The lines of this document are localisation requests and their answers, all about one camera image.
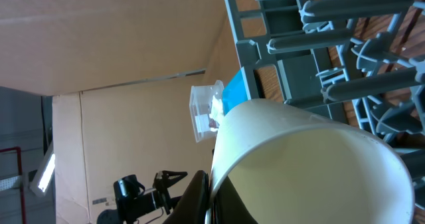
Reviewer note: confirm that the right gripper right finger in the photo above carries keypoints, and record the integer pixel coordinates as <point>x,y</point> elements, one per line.
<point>228,206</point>

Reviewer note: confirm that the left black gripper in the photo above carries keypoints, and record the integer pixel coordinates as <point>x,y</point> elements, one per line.
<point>163,180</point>

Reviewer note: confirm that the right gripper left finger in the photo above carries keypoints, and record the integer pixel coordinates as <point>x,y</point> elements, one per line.
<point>193,204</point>

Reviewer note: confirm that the red snack wrapper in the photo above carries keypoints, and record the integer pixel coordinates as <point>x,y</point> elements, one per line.
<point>213,123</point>

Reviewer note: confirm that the white paper cup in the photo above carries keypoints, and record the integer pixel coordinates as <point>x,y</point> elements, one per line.
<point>292,166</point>

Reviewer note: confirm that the white napkin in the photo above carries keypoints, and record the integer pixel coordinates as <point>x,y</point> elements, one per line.
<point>217,110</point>

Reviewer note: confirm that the grey dishwasher rack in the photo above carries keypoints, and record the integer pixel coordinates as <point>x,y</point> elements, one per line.
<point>341,59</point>

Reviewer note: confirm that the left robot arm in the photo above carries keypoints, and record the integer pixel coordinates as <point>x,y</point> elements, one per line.
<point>133,200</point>

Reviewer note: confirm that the clear plastic storage bin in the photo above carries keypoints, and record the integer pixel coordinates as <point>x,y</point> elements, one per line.
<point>200,108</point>

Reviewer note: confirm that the teal serving tray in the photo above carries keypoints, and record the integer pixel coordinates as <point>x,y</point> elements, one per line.
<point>234,93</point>

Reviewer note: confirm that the white light fixture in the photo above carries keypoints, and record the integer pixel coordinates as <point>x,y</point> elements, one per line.
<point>44,174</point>

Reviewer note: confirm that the red metal frame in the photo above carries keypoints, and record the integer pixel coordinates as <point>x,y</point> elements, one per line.
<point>16,182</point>

